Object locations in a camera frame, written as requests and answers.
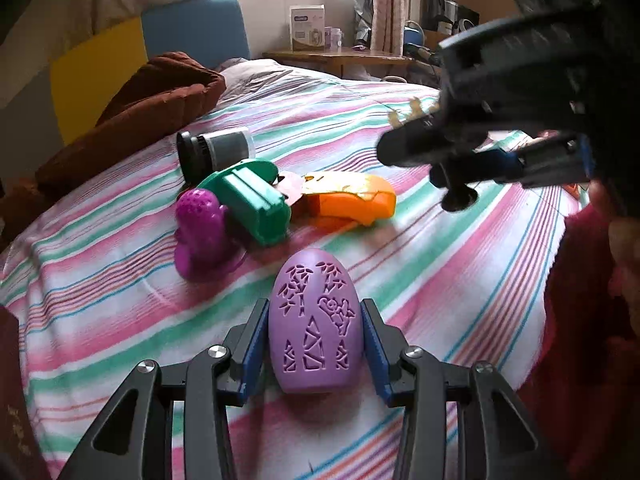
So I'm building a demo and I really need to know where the person's right hand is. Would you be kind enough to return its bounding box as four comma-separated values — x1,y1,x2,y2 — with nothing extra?
589,180,640,311

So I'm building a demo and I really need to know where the orange plastic toy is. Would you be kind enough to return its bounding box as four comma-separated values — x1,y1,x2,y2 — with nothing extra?
300,172,397,228

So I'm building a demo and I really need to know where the dark red book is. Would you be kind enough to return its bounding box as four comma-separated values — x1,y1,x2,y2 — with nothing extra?
0,305,51,480

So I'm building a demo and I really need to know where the cream crown-shaped piece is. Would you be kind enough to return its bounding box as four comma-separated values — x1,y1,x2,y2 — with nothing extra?
387,95,443,128

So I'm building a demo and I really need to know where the wooden desk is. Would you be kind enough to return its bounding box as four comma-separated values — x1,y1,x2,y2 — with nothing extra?
262,46,416,78

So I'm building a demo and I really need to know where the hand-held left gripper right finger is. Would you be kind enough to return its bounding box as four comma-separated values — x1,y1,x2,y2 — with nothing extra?
360,297,571,480

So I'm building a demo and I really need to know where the pink plastic piece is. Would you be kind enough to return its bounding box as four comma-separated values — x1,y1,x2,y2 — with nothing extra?
275,172,308,206

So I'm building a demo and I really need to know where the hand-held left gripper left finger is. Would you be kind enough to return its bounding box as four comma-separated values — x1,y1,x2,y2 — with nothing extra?
57,297,271,480

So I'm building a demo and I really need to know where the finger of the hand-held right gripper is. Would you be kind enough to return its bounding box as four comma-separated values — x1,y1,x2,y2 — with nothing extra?
430,132,597,212
377,2,601,166

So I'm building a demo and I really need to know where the patterned curtain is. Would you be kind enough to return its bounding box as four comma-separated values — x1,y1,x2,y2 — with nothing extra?
352,0,411,56

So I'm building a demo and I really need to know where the blue headboard panel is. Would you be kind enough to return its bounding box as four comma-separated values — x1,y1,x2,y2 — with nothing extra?
141,0,251,71

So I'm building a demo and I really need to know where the green plastic toy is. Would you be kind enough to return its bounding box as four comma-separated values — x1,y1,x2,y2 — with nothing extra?
195,158,293,247

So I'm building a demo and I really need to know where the grey pillow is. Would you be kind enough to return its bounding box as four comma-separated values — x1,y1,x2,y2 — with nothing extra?
217,57,301,92

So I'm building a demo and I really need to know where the purple egg-shaped perforated shell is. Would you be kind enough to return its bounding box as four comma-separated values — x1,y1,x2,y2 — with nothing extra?
268,248,362,395

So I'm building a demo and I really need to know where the brown blanket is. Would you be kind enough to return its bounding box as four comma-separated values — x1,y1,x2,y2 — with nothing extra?
0,51,227,241

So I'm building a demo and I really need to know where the yellow headboard panel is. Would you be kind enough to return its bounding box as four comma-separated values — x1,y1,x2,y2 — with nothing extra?
50,20,148,146

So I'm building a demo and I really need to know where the white carton box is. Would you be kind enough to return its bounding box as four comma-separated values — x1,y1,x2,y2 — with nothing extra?
290,5,326,52

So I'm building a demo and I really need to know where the magenta perforated plastic toy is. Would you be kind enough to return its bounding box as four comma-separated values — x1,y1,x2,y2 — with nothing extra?
174,187,246,281

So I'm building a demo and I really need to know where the black grey cylinder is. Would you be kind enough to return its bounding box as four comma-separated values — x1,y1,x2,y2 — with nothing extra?
176,128,257,185

